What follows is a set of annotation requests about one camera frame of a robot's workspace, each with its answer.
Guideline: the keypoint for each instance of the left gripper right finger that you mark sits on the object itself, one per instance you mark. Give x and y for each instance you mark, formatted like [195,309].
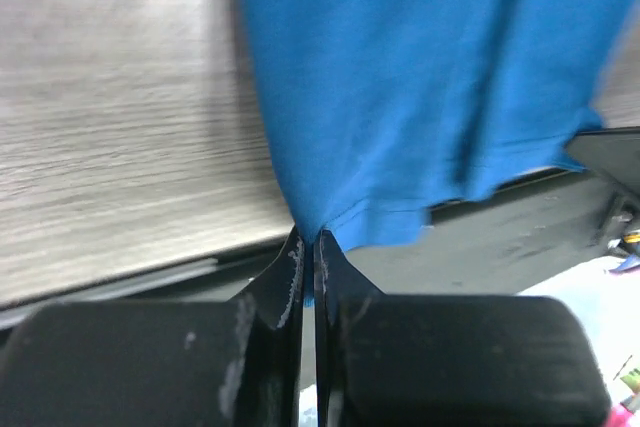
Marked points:
[446,360]

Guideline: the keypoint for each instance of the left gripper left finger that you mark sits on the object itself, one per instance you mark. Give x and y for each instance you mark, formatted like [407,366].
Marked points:
[163,362]

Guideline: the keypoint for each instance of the blue t shirt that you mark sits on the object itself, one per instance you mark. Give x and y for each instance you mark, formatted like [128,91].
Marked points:
[377,110]

